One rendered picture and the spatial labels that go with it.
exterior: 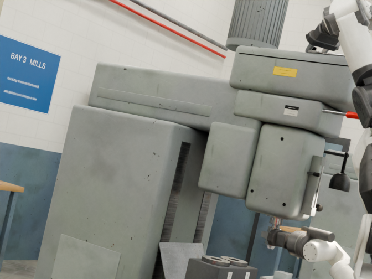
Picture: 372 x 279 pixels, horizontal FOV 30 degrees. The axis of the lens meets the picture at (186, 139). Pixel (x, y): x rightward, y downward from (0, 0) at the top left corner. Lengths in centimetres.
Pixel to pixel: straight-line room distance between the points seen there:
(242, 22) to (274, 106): 36
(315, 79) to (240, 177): 43
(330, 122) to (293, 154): 18
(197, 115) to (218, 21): 754
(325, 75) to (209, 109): 46
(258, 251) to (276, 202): 726
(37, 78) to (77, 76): 60
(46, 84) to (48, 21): 66
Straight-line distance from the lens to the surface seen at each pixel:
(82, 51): 782
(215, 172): 252
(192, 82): 264
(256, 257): 969
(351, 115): 235
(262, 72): 249
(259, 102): 248
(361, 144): 204
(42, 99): 746
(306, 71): 242
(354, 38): 207
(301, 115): 240
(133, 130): 260
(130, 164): 259
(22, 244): 768
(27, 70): 727
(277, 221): 251
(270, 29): 262
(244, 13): 262
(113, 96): 283
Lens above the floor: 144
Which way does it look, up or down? 2 degrees up
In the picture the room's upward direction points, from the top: 13 degrees clockwise
